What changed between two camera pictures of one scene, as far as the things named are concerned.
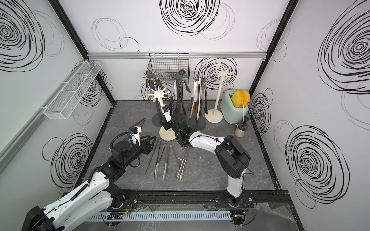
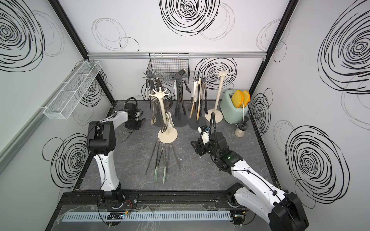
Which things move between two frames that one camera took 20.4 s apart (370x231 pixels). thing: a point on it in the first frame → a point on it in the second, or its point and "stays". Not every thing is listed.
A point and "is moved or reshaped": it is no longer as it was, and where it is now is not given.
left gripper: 142,144 → 137,127
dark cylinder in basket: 181,71 stays
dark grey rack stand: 193,123 stays
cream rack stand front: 166,134 stays
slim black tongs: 205,107 stays
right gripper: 166,123 → 200,146
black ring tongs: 180,89 stays
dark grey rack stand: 182,120 stays
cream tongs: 179,174 is moved or reshaped
